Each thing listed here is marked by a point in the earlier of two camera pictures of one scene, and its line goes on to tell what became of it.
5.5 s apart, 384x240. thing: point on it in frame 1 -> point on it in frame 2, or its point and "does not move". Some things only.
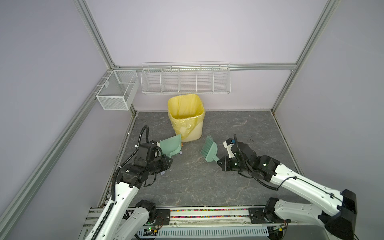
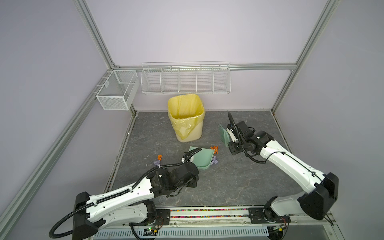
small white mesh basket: x=119 y=90 does not move
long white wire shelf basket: x=186 y=78 does not move
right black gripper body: x=231 y=164 -> x=236 y=147
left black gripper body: x=158 y=165 -> x=192 y=183
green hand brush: x=209 y=149 -> x=224 y=135
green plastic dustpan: x=171 y=145 -> x=203 y=158
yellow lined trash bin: x=187 y=113 does not move
